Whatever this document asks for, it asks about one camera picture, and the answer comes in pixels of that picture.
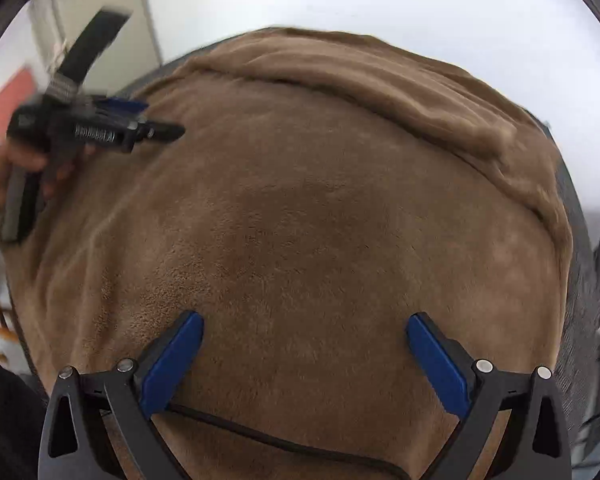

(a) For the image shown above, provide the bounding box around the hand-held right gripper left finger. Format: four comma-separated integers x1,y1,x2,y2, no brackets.
39,310,205,480

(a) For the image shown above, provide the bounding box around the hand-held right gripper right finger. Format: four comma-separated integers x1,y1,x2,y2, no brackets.
405,311,573,480

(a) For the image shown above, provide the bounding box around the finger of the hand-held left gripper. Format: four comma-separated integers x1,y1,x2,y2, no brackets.
93,98,150,115
129,120,186,147

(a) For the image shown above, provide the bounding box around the brown fleece garment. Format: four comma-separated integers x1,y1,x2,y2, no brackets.
7,25,574,480

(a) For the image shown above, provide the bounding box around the person's left hand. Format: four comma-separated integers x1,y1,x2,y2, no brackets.
0,140,84,212

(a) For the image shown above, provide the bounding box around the red board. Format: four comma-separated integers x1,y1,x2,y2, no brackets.
0,67,39,137

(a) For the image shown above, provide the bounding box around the black patterned tablecloth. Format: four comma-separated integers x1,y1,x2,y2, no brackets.
10,50,600,461

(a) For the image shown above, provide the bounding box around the person's dark clothed body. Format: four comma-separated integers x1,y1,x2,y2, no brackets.
0,360,49,480

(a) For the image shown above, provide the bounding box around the black cable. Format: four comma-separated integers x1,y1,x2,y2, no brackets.
167,402,412,480

